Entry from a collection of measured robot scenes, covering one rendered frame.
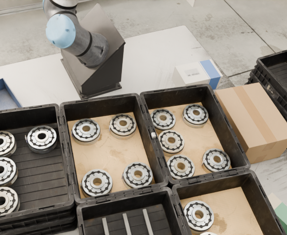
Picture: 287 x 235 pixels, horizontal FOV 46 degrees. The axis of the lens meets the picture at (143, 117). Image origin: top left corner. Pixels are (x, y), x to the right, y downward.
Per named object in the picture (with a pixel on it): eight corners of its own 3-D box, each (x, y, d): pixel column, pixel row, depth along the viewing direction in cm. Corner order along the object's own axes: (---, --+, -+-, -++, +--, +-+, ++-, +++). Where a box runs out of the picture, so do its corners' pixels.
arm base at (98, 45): (78, 47, 154) (62, 38, 145) (102, 28, 148) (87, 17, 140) (86, 74, 147) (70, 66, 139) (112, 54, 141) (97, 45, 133)
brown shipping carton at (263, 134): (279, 156, 149) (296, 136, 136) (235, 168, 142) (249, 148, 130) (246, 105, 165) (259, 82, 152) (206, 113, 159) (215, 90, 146)
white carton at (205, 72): (206, 72, 176) (211, 58, 169) (217, 88, 169) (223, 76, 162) (171, 79, 170) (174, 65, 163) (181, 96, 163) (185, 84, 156)
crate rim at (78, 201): (59, 106, 126) (59, 102, 124) (137, 96, 133) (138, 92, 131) (75, 207, 103) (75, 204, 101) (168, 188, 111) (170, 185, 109)
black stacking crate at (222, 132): (136, 111, 141) (138, 93, 132) (201, 101, 148) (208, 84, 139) (164, 200, 118) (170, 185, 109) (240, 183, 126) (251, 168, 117)
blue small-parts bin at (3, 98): (-28, 101, 148) (-32, 90, 143) (6, 88, 155) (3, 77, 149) (-9, 133, 139) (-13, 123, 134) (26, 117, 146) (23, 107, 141)
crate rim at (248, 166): (137, 96, 133) (138, 92, 131) (207, 86, 141) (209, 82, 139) (169, 188, 111) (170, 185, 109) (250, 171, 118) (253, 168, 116)
